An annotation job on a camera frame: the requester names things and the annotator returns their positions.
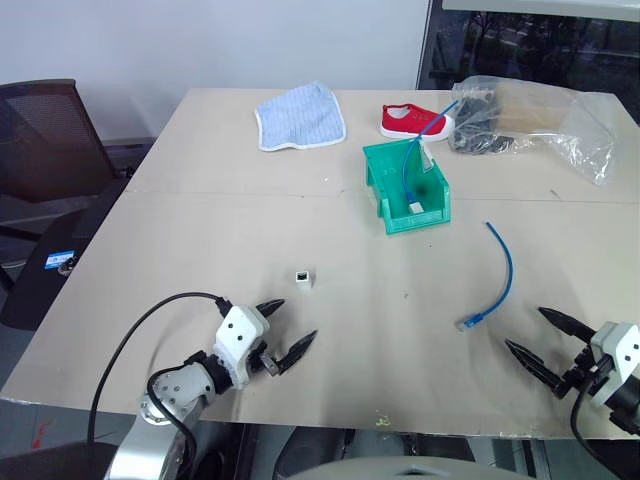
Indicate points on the black mesh office chair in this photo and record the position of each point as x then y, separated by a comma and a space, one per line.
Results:
50, 150

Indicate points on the light blue striped cloth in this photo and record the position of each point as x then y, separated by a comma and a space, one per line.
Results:
300, 117

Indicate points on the green plastic storage bin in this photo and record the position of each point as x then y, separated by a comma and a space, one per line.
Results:
400, 220

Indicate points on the black items in bag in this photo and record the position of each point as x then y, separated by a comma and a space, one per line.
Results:
475, 132

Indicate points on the grey rounded robot body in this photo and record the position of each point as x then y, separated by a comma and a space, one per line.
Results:
400, 470

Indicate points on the tan cardboard box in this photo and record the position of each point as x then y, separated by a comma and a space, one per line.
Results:
530, 112

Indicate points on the small white connector block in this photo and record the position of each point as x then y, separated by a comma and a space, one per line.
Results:
302, 280

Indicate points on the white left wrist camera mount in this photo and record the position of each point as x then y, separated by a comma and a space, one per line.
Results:
240, 334

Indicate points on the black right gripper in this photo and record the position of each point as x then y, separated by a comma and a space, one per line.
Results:
582, 372

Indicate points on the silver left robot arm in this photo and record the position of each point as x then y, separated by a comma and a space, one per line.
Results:
175, 392

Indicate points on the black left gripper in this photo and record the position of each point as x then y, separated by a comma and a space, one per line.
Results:
261, 361

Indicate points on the dark glass window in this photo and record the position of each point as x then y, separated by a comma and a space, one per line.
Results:
540, 45

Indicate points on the clear plastic bag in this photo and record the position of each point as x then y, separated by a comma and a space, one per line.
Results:
585, 135

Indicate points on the red canvas child shoe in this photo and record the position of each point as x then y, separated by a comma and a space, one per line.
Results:
405, 120

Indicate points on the dark rounded shape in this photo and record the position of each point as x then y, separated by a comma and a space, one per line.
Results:
320, 445

